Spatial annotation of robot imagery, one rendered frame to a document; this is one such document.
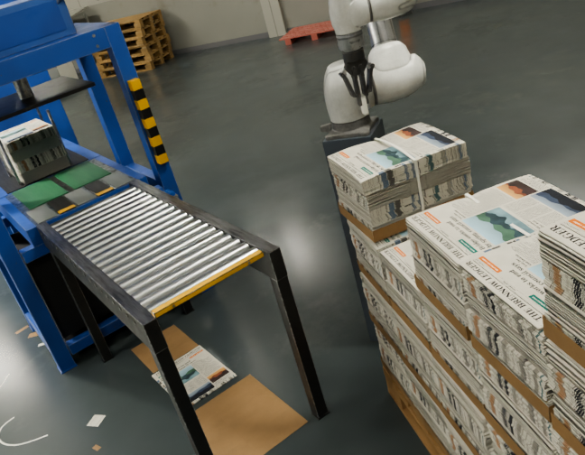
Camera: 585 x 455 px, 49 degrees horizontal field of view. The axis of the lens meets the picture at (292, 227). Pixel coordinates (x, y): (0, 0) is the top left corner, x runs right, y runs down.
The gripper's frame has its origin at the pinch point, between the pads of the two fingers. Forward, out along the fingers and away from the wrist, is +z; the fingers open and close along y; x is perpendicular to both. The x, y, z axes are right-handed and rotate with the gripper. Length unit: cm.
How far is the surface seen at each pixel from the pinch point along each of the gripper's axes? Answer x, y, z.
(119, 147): 178, -95, 36
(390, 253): -45, -17, 33
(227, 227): 20, -58, 37
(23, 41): 120, -115, -42
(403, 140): -18.3, 5.2, 10.3
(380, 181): -37.3, -12.4, 12.8
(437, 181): -36.1, 6.7, 20.3
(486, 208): -79, 0, 10
